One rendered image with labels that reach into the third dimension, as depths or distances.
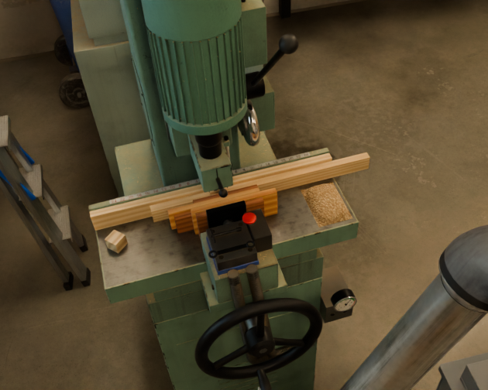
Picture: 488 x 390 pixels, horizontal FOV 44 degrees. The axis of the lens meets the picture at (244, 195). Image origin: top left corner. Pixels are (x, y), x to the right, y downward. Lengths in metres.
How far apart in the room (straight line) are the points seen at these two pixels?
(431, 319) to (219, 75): 0.56
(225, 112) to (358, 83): 2.20
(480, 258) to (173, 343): 0.97
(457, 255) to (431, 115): 2.34
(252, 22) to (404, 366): 0.80
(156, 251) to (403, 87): 2.19
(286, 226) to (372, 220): 1.25
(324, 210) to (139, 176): 0.57
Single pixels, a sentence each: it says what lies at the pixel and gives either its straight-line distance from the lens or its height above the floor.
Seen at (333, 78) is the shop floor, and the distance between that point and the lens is 3.35.
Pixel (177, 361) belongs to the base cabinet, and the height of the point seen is 0.50.
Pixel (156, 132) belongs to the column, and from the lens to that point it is 1.51.
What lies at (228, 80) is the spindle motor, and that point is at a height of 1.31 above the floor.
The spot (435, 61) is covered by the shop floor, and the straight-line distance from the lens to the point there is 3.55.
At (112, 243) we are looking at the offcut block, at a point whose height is 0.93.
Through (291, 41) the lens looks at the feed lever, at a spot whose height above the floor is 1.41.
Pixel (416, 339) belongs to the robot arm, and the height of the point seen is 1.16.
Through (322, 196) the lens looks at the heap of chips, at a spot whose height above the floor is 0.93.
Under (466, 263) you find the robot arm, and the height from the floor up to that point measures 1.33.
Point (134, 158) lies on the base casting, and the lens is 1.77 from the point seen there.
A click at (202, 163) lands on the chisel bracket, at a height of 1.07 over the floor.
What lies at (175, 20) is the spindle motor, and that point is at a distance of 1.05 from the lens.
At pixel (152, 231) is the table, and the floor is 0.90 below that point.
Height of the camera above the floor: 1.98
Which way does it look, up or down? 47 degrees down
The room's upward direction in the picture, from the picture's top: 4 degrees counter-clockwise
